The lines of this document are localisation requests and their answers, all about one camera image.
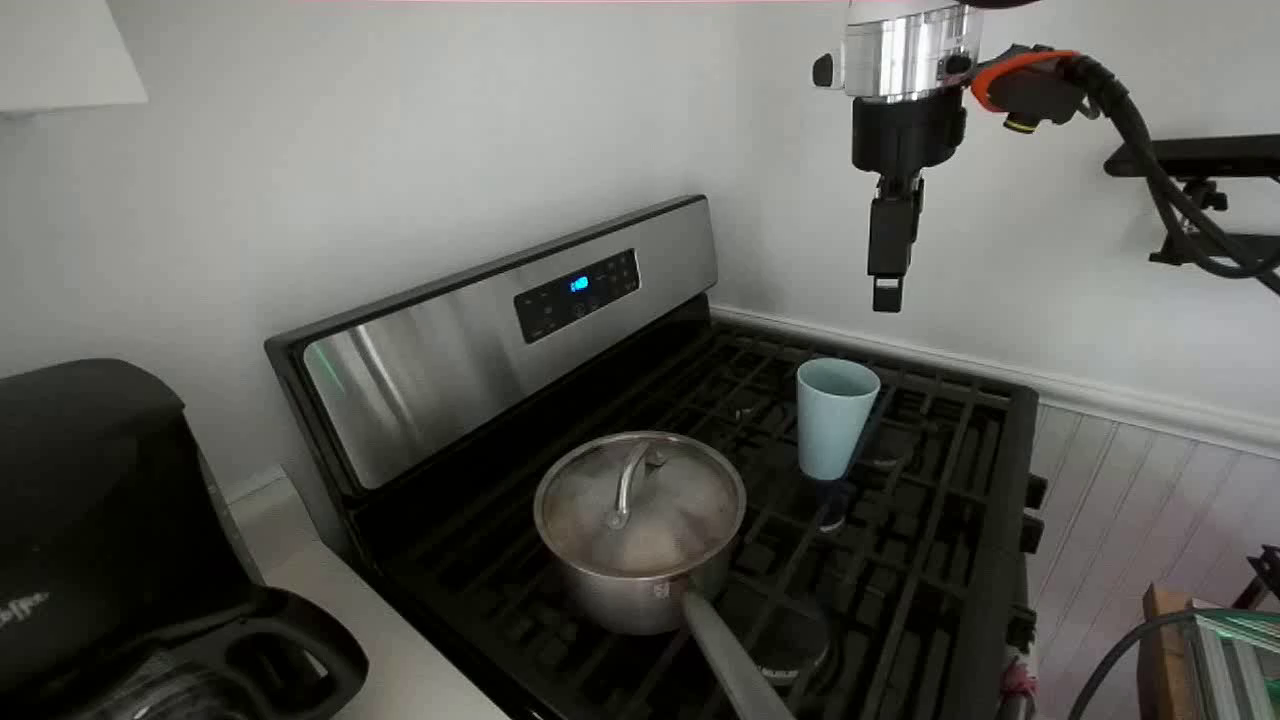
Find patterned dish towel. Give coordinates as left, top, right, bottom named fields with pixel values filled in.
left=1000, top=652, right=1040, bottom=705

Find stainless steel gas stove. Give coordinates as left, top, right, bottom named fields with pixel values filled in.
left=260, top=191, right=1052, bottom=720

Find thin dark floor cable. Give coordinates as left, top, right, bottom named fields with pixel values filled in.
left=1064, top=609, right=1204, bottom=720

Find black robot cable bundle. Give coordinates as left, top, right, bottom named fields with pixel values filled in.
left=1055, top=50, right=1280, bottom=300

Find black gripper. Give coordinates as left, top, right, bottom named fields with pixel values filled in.
left=848, top=86, right=971, bottom=314

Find light blue plastic cup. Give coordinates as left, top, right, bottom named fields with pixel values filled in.
left=792, top=356, right=883, bottom=485

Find aluminium extrusion frame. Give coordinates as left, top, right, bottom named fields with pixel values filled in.
left=1190, top=605, right=1280, bottom=720

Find steel saucepan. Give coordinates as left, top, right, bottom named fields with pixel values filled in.
left=531, top=427, right=801, bottom=720

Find small metal strainer bowl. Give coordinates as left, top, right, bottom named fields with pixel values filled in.
left=531, top=427, right=749, bottom=580

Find dark metal bracket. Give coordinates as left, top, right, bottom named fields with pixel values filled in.
left=1245, top=538, right=1280, bottom=610

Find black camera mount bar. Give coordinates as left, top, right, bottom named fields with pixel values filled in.
left=1099, top=132, right=1280, bottom=272

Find wooden board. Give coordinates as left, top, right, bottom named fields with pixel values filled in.
left=1140, top=580, right=1280, bottom=720

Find white wall cabinet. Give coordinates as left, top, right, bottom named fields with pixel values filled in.
left=0, top=0, right=153, bottom=115

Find black coffee maker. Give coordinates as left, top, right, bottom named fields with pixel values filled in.
left=0, top=356, right=371, bottom=720

